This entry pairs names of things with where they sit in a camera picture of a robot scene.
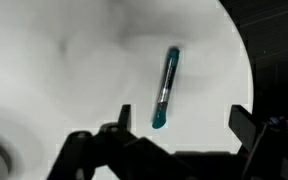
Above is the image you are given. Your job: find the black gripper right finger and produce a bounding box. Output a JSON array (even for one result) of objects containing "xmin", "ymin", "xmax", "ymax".
[{"xmin": 229, "ymin": 105, "xmax": 264, "ymax": 153}]

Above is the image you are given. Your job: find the teal pen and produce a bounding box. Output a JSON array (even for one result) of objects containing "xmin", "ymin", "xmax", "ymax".
[{"xmin": 152, "ymin": 46, "xmax": 180, "ymax": 129}]

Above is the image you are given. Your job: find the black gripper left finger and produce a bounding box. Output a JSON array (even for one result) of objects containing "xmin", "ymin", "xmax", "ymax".
[{"xmin": 118, "ymin": 104, "xmax": 131, "ymax": 130}]

